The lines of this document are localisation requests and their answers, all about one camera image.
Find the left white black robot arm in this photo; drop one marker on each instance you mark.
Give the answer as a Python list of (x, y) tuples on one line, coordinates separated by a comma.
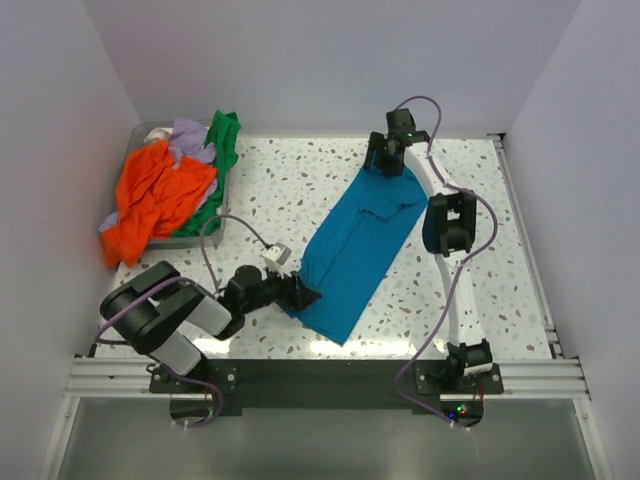
[(147, 311)]

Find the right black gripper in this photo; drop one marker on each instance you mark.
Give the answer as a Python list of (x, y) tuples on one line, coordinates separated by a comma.
[(375, 143)]

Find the lilac t shirt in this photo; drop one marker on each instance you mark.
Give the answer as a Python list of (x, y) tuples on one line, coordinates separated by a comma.
[(188, 141)]

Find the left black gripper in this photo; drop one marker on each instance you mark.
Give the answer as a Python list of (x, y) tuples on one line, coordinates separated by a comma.
[(293, 293)]

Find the orange t shirt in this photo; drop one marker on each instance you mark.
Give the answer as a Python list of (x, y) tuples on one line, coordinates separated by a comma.
[(155, 195)]

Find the pale pink t shirt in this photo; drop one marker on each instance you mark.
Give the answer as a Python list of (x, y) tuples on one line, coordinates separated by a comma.
[(158, 134)]

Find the green t shirt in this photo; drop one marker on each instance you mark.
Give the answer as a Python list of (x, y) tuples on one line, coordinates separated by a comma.
[(223, 134)]

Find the blue t shirt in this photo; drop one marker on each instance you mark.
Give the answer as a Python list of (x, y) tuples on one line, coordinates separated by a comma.
[(354, 247)]

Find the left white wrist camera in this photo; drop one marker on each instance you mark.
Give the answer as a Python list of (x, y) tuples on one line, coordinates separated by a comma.
[(275, 258)]

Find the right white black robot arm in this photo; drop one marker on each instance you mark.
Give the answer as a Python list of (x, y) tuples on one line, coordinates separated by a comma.
[(448, 233)]

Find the aluminium frame rail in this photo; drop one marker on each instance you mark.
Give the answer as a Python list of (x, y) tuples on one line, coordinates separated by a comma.
[(118, 377)]

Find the clear plastic bin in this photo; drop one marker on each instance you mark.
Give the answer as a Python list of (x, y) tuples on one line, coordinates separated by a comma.
[(136, 140)]

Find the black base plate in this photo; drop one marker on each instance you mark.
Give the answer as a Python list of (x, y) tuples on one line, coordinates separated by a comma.
[(324, 385)]

